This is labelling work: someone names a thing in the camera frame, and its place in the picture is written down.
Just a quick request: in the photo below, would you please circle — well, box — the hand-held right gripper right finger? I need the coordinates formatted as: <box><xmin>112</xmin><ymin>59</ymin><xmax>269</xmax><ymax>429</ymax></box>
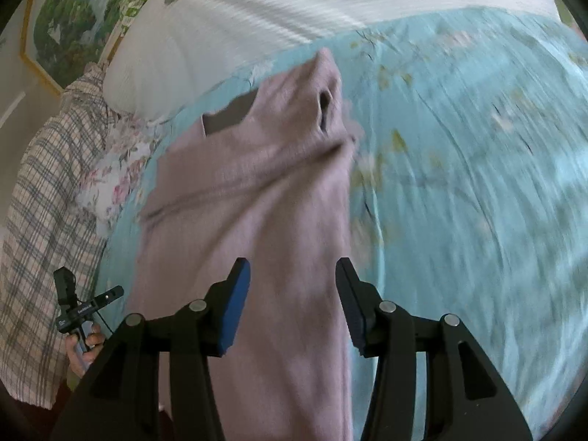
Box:
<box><xmin>335</xmin><ymin>257</ymin><xmax>534</xmax><ymax>441</ymax></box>

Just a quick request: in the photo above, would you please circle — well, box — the person's left hand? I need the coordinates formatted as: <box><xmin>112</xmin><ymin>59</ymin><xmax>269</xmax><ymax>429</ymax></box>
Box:
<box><xmin>65</xmin><ymin>325</ymin><xmax>106</xmax><ymax>378</ymax></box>

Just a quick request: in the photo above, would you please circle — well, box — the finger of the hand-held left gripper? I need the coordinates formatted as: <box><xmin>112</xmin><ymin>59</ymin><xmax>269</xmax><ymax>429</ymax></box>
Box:
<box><xmin>93</xmin><ymin>286</ymin><xmax>125</xmax><ymax>309</ymax></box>

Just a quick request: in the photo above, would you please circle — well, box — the blue floral bedsheet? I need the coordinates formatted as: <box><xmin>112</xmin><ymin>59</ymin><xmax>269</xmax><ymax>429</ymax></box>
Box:
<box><xmin>94</xmin><ymin>7</ymin><xmax>588</xmax><ymax>441</ymax></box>

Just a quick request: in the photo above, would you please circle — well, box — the white ribbed quilt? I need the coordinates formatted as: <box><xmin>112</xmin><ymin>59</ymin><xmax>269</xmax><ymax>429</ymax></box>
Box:
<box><xmin>102</xmin><ymin>0</ymin><xmax>559</xmax><ymax>122</ymax></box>

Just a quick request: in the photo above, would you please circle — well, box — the floral pillow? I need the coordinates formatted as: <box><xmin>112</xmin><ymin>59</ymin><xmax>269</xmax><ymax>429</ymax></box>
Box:
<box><xmin>76</xmin><ymin>119</ymin><xmax>161</xmax><ymax>226</ymax></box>

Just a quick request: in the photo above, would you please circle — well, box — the plaid blanket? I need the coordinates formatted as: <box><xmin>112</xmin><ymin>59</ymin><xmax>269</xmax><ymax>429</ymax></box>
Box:
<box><xmin>0</xmin><ymin>62</ymin><xmax>161</xmax><ymax>409</ymax></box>

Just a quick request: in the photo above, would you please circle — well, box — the mauve pink towel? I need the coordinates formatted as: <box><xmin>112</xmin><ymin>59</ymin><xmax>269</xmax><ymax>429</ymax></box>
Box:
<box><xmin>125</xmin><ymin>47</ymin><xmax>382</xmax><ymax>441</ymax></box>

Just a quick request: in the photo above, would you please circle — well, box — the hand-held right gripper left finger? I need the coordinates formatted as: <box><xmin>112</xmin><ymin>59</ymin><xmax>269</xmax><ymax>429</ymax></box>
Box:
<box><xmin>50</xmin><ymin>257</ymin><xmax>252</xmax><ymax>441</ymax></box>

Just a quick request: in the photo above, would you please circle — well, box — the framed landscape painting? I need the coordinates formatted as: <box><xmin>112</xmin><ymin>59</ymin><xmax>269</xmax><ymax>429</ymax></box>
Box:
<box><xmin>21</xmin><ymin>0</ymin><xmax>139</xmax><ymax>95</ymax></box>

